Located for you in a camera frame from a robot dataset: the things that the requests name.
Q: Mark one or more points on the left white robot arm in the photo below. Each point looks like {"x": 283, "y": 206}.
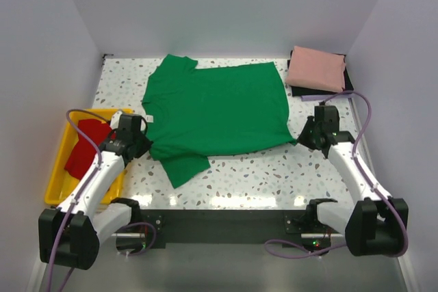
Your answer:
{"x": 71, "y": 234}

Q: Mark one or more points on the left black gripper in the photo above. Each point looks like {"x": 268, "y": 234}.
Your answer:
{"x": 146, "y": 146}

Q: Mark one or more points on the folded black t-shirt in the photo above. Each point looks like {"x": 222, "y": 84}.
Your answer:
{"x": 347, "y": 81}

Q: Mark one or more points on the folded pink t-shirt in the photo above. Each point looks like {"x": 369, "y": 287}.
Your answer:
{"x": 316, "y": 68}

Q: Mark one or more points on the green t-shirt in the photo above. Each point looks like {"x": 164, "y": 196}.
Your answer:
{"x": 200, "y": 113}

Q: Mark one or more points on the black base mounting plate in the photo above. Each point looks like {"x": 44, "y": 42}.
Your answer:
{"x": 238, "y": 227}

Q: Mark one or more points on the red t-shirt in bin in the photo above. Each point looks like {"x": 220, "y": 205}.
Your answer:
{"x": 83, "y": 152}

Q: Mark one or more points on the folded lavender t-shirt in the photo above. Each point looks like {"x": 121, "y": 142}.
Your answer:
{"x": 323, "y": 97}

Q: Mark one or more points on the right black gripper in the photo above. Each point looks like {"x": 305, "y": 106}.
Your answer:
{"x": 302, "y": 139}

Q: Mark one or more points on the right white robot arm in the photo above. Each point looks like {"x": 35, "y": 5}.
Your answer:
{"x": 377, "y": 225}

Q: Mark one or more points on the yellow plastic bin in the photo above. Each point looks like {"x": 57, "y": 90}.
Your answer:
{"x": 61, "y": 183}

